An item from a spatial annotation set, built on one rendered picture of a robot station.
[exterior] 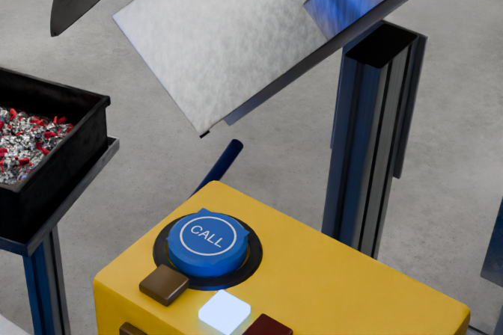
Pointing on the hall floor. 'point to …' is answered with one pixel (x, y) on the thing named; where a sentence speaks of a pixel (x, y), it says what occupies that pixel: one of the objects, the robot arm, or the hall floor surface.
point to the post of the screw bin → (47, 287)
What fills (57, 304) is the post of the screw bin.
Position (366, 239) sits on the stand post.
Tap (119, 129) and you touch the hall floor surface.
